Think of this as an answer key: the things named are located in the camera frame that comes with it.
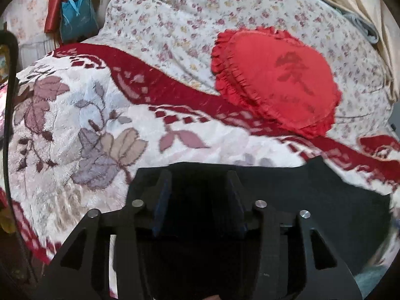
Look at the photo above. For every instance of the teal fluffy blanket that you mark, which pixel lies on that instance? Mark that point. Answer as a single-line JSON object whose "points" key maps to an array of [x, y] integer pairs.
{"points": [[372, 276]]}

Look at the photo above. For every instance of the black pants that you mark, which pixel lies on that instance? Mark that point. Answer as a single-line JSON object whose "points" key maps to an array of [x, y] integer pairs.
{"points": [[337, 212]]}

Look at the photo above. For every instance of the yellow object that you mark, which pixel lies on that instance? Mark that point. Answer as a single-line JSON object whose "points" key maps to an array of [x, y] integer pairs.
{"points": [[7, 222]]}

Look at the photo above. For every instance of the red and white floral blanket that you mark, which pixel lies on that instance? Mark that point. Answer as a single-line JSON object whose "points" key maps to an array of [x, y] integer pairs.
{"points": [[78, 115]]}

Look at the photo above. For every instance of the beige cloth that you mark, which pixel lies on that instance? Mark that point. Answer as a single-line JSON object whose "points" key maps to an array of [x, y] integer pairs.
{"points": [[359, 0]]}

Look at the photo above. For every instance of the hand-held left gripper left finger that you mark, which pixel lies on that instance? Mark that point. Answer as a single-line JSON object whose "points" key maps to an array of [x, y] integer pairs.
{"points": [[161, 206]]}

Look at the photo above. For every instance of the blue gift bag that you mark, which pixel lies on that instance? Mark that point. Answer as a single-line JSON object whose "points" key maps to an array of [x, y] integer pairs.
{"points": [[78, 18]]}

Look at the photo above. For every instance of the red heart-shaped ruffled pillow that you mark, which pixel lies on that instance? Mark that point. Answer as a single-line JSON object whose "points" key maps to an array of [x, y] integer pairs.
{"points": [[275, 84]]}

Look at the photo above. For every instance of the white pink-flowered curtain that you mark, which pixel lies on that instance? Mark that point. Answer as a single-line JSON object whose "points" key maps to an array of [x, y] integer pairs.
{"points": [[29, 15]]}

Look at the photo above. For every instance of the red bag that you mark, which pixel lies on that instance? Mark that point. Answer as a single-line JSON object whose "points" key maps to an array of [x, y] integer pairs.
{"points": [[56, 3]]}

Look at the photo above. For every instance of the small-flowered white quilt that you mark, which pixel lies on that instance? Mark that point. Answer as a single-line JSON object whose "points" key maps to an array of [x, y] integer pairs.
{"points": [[175, 22]]}

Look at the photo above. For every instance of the grey cloth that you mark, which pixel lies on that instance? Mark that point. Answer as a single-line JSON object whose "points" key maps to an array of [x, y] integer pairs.
{"points": [[364, 26]]}

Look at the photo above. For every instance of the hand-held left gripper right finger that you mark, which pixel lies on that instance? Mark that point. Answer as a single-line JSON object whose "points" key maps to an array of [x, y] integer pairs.
{"points": [[234, 206]]}

